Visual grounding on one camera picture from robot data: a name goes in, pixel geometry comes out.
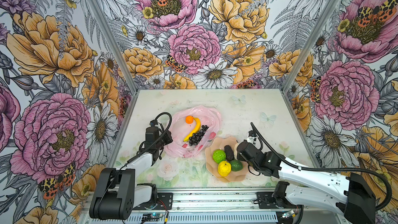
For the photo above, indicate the right circuit board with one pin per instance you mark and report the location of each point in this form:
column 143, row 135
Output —
column 288, row 214

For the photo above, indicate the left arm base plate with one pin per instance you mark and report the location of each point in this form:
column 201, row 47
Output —
column 165, row 201

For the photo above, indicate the dark fake grape bunch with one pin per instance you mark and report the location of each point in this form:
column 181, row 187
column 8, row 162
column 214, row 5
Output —
column 197, row 137

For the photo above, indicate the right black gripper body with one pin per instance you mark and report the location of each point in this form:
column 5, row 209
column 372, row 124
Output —
column 255, row 165

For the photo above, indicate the yellow fake lemon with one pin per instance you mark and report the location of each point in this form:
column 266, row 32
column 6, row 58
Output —
column 224, row 168

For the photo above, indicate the circuit board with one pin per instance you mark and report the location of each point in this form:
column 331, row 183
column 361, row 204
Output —
column 288, row 214
column 151, row 217

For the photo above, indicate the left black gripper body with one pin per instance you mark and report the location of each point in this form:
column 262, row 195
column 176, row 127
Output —
column 169, row 140

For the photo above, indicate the pink scalloped bowl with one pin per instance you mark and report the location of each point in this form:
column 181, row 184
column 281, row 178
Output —
column 212, row 167

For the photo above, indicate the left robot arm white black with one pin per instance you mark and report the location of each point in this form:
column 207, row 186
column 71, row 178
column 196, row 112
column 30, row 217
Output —
column 117, row 192

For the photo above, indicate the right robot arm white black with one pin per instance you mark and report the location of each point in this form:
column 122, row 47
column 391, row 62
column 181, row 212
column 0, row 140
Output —
column 348, row 196

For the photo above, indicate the pink plastic bag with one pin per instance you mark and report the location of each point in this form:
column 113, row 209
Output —
column 179, row 130

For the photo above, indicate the dark brown fake fruit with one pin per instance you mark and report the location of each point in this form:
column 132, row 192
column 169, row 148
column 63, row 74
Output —
column 229, row 153

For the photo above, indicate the orange fake fruit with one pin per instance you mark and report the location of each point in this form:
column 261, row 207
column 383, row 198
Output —
column 189, row 119

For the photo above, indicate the dark green fake fruit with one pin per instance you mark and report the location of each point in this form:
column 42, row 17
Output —
column 236, row 165

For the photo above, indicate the white vented cable duct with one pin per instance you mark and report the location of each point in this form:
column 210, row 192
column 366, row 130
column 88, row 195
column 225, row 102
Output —
column 200, row 218

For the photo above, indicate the yellow fake banana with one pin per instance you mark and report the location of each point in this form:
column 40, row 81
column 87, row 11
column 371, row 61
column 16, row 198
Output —
column 196, row 128

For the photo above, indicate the left circuit board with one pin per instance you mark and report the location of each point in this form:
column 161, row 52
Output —
column 151, row 217

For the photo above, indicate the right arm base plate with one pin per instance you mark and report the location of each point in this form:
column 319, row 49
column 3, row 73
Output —
column 266, row 200

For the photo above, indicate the green fake lime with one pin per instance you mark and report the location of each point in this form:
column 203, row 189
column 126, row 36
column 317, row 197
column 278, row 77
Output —
column 219, row 156

